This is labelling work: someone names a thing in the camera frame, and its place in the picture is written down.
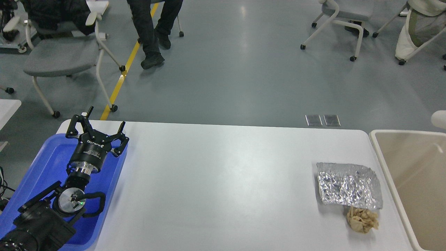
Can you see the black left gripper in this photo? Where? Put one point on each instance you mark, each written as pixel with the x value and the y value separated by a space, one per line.
pixel 90 150

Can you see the white paper cup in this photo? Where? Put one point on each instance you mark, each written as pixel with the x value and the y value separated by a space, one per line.
pixel 438 119

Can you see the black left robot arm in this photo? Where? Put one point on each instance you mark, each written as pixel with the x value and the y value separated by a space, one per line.
pixel 65 195

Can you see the blue plastic tray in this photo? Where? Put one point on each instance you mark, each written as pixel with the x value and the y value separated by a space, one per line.
pixel 48 167

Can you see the white side table corner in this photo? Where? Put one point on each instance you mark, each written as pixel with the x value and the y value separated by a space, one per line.
pixel 7 108

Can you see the grey chair with jacket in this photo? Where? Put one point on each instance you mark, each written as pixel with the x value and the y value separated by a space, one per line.
pixel 65 56

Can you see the person in black clothes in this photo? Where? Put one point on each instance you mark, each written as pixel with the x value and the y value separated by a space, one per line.
pixel 154 37

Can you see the black jacket on chair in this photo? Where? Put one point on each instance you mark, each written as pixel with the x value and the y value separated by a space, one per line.
pixel 49 14

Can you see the left metal floor plate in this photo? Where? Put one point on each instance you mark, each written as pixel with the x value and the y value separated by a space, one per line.
pixel 313 120

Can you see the metal floor plate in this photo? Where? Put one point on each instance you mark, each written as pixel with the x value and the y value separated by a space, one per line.
pixel 332 120
pixel 313 120

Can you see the right metal floor plate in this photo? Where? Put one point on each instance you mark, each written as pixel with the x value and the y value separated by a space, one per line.
pixel 332 120

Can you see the crumpled aluminium foil sheet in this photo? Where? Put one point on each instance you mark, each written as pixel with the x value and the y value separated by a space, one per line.
pixel 349 185

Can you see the crumpled brown paper ball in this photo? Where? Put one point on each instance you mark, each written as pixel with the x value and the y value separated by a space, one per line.
pixel 362 220

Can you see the beige plastic bin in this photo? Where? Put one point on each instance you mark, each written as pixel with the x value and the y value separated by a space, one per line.
pixel 414 166

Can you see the chair with white cover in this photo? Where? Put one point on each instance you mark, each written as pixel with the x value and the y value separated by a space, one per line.
pixel 425 21

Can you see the grey chair white frame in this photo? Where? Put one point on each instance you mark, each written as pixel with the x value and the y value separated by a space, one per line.
pixel 350 13

